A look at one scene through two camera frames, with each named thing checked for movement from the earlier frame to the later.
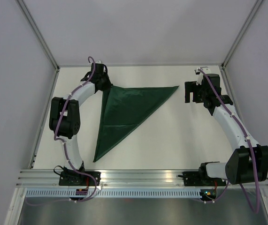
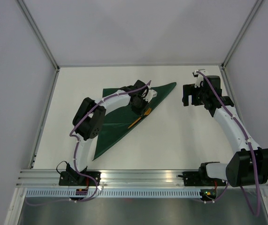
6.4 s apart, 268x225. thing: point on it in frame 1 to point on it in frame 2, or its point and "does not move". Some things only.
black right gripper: [190, 86] does not move
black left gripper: [109, 85] to [141, 112]
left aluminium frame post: [34, 28] does not move
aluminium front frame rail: [29, 178] does not move
